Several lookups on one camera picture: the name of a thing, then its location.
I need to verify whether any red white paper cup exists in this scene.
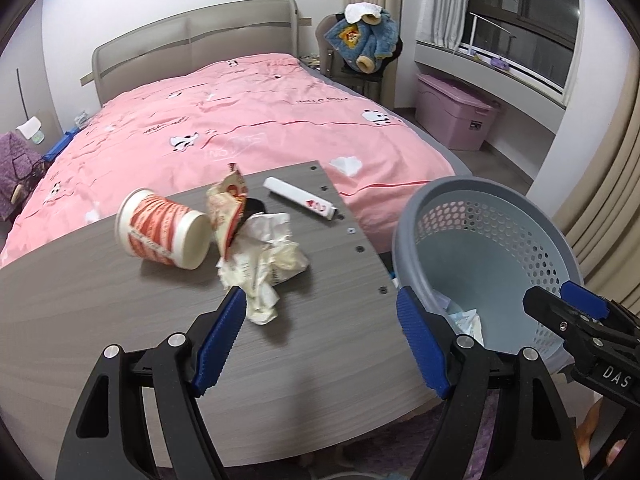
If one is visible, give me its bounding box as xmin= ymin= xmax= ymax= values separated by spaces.
xmin=115 ymin=188 xmax=212 ymax=270

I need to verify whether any blue wet wipes packet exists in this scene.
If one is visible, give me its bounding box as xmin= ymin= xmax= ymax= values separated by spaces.
xmin=433 ymin=290 xmax=484 ymax=344

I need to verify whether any grey plastic trash basket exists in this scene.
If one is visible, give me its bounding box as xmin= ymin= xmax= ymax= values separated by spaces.
xmin=392 ymin=177 xmax=582 ymax=373

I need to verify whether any crumpled white paper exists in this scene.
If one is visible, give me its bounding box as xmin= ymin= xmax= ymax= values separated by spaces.
xmin=217 ymin=212 xmax=309 ymax=326

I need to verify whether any beige curtain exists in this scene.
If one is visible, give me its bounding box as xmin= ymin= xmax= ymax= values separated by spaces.
xmin=554 ymin=58 xmax=639 ymax=313

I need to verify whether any red beige snack wrapper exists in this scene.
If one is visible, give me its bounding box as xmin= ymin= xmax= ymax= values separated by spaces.
xmin=206 ymin=162 xmax=248 ymax=259

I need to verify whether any white red small box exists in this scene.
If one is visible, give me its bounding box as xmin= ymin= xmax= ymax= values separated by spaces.
xmin=262 ymin=177 xmax=337 ymax=220

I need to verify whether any pink cartoon duvet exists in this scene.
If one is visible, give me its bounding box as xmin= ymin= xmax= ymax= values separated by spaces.
xmin=1 ymin=53 xmax=454 ymax=263

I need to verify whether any pink plastic storage box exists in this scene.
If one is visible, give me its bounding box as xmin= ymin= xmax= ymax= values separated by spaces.
xmin=416 ymin=74 xmax=499 ymax=152

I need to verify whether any blue object beside bed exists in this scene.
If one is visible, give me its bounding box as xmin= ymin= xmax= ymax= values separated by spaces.
xmin=42 ymin=127 xmax=80 ymax=162

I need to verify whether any purple garment on chair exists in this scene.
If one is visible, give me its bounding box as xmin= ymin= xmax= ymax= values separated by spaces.
xmin=0 ymin=132 xmax=46 ymax=221

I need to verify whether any grey chair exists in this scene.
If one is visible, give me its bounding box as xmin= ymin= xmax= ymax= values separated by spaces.
xmin=314 ymin=13 xmax=404 ymax=107

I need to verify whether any grey upholstered headboard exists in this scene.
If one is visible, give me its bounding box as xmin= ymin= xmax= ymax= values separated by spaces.
xmin=91 ymin=0 xmax=300 ymax=105

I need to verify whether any blue plush jacket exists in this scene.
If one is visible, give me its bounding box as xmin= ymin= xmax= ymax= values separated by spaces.
xmin=323 ymin=10 xmax=401 ymax=75

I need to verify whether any white cloth on jacket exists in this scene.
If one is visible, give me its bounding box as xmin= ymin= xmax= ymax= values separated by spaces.
xmin=344 ymin=2 xmax=383 ymax=25

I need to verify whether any white sheer curtain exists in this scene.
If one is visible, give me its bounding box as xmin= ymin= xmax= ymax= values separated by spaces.
xmin=416 ymin=0 xmax=469 ymax=52

